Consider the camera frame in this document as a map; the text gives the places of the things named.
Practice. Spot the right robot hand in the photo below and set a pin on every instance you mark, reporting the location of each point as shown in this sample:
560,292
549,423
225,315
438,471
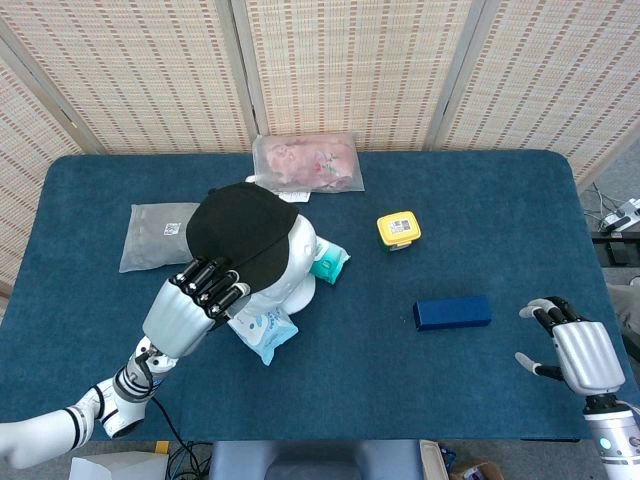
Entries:
585,355

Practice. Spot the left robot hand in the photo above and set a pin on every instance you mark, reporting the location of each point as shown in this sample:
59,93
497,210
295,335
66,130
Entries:
175,320

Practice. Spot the black baseball cap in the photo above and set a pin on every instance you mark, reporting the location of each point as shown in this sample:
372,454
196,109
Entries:
235,225

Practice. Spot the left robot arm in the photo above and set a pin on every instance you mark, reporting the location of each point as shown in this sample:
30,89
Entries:
90,415

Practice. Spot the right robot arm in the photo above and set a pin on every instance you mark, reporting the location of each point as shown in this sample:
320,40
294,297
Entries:
615,440

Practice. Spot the white foam mannequin head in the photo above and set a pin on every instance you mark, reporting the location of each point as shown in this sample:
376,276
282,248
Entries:
300,250

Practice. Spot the grey bagged cloth pack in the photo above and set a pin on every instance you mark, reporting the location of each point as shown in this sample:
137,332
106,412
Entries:
152,240

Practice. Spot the light blue wet wipes pack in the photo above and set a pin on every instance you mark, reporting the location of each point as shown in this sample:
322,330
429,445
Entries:
267,335

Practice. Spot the black floor box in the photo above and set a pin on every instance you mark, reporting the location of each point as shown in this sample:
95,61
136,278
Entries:
617,250

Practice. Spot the dark blue rectangular box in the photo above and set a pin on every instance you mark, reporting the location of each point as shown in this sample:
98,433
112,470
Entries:
452,312

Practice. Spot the white power strip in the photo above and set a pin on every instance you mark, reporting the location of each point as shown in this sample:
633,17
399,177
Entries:
622,212

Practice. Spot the white plastic box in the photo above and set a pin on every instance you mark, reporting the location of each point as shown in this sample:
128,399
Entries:
120,467

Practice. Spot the brown cardboard box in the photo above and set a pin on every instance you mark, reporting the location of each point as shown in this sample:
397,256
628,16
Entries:
475,470

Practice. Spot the teal wet wipes pack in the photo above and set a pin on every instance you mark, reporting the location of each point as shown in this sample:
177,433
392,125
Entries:
327,262

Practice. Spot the pink bagged cloth pack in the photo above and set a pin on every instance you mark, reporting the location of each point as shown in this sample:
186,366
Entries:
305,160

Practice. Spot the green tub with yellow lid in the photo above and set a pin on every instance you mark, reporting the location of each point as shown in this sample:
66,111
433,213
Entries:
397,227

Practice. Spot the folding bamboo screen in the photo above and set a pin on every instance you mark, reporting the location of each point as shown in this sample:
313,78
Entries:
150,75

